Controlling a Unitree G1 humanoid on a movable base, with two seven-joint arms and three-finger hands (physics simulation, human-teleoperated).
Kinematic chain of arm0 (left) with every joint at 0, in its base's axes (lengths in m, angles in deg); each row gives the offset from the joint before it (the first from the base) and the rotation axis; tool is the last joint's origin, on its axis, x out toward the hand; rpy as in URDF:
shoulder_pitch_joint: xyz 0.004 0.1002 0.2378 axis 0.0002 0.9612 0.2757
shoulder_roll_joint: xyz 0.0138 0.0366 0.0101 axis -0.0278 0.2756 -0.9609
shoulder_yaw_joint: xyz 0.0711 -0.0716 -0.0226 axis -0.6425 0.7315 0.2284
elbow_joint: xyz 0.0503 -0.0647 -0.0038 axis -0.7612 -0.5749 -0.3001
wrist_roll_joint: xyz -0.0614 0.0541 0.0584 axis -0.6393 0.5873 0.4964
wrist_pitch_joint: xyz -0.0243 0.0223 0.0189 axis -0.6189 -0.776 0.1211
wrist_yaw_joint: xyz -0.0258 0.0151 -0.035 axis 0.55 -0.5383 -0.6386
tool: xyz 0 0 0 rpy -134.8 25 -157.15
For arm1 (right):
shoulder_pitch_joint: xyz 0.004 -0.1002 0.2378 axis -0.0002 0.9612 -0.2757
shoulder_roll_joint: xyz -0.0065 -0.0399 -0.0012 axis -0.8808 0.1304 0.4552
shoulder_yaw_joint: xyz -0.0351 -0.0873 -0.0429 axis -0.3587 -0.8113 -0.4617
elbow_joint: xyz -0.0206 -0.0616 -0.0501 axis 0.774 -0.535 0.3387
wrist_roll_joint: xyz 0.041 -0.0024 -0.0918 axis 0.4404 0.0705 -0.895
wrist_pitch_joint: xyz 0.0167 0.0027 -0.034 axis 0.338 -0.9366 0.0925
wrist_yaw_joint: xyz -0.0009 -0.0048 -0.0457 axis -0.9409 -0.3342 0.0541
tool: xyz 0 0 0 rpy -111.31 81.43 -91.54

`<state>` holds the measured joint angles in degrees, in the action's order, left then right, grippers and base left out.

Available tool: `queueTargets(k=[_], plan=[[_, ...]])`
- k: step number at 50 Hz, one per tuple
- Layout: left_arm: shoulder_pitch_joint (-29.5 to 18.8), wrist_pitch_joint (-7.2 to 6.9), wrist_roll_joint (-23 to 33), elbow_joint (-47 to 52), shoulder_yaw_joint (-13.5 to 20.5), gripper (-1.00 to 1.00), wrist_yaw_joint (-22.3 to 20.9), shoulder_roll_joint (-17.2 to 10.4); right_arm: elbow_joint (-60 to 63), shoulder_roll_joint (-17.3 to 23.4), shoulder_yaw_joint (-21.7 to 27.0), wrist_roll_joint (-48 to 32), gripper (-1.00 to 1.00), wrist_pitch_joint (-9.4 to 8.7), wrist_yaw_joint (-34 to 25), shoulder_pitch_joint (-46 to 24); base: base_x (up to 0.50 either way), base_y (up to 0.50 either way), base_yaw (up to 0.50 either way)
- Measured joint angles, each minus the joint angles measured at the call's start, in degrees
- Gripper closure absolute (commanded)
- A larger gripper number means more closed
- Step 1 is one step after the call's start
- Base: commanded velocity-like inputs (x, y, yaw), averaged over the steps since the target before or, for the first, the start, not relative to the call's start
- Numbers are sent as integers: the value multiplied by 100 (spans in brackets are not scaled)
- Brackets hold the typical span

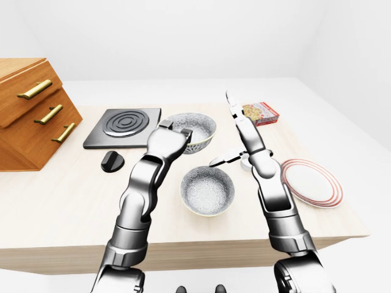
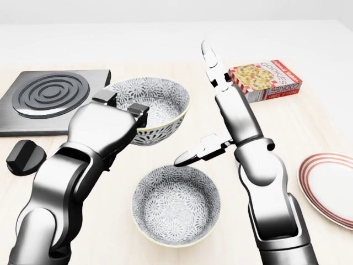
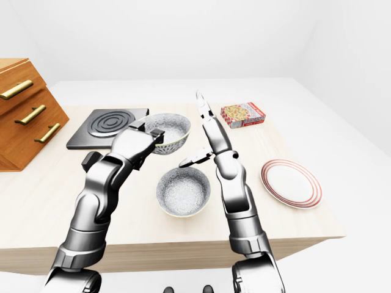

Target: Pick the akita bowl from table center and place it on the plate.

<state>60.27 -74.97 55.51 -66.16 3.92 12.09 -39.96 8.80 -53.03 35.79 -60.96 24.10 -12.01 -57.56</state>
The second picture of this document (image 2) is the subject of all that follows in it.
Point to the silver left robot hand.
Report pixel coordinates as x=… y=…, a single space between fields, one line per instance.
x=103 y=124

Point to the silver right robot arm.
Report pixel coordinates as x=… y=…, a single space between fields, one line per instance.
x=271 y=198

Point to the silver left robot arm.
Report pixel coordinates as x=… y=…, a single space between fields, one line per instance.
x=55 y=198

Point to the black white patterned bowl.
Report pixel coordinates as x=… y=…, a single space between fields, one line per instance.
x=176 y=204
x=162 y=102

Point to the red white cookies box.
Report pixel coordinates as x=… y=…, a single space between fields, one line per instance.
x=264 y=80

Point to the round black stove knob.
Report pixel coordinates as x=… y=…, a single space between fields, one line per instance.
x=23 y=158

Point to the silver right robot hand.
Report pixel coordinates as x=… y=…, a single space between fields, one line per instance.
x=234 y=110

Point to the white plate with red rings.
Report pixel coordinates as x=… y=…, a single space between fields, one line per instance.
x=329 y=185

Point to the flat dark stove plate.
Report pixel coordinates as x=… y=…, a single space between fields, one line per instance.
x=41 y=102

